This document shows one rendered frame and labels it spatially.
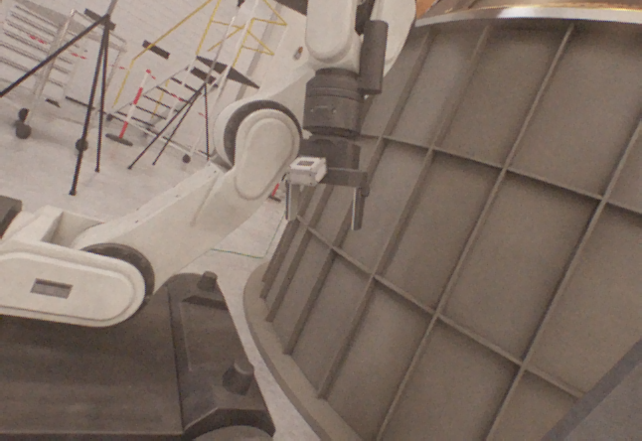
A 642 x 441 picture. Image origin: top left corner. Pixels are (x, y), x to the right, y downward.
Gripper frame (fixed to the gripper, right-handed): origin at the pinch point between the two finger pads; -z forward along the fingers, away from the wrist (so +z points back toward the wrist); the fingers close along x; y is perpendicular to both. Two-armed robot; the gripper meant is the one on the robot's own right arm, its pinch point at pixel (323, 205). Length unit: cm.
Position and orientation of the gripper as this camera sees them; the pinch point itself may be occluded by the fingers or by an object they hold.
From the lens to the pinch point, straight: 53.0
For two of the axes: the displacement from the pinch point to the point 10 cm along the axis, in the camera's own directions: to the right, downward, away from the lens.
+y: 3.8, 0.0, 9.2
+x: 9.2, 1.1, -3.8
